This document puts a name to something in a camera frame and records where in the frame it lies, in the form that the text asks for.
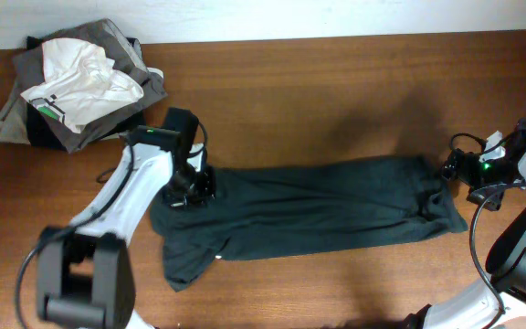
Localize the dark green t-shirt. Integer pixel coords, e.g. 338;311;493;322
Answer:
149;156;468;292

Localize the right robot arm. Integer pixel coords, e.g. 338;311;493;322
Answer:
401;117;526;329

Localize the white folded shirt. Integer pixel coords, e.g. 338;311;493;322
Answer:
21;38;144;133

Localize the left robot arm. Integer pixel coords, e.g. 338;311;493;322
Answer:
28;108;214;329

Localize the light grey folded garment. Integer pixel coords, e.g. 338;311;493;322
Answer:
0;80;30;145

